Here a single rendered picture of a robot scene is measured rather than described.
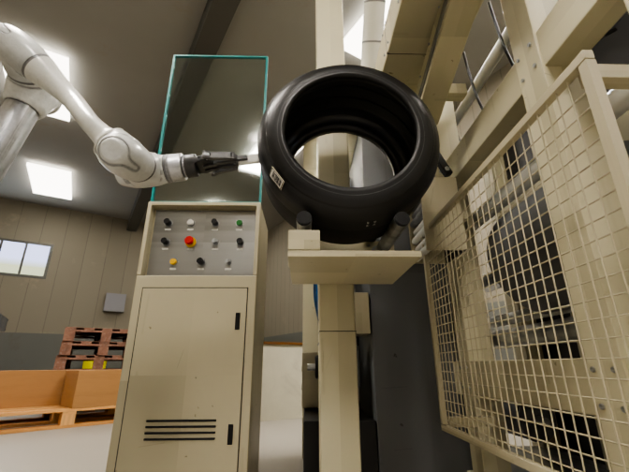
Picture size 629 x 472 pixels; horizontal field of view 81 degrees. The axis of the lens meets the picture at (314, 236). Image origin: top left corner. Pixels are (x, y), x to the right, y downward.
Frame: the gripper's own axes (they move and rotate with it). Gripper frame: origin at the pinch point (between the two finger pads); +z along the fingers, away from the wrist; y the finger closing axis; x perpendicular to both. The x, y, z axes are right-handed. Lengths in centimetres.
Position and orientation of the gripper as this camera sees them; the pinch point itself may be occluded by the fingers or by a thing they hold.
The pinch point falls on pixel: (248, 159)
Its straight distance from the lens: 124.0
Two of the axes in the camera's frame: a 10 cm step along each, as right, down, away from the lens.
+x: 1.5, 9.3, -3.3
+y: -0.3, 3.3, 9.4
